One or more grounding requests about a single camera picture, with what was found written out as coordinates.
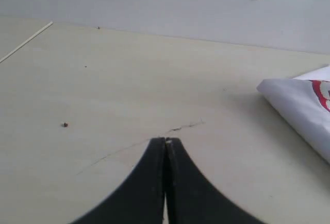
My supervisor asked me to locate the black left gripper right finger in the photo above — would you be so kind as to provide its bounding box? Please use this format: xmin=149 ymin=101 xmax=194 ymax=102
xmin=164 ymin=137 xmax=262 ymax=223

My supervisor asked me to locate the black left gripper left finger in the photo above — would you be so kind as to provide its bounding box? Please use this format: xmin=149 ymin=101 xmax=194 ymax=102
xmin=74 ymin=137 xmax=166 ymax=223

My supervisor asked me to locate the white t-shirt red lettering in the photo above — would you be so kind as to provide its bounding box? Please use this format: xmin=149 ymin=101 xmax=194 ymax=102
xmin=257 ymin=66 xmax=329 ymax=162

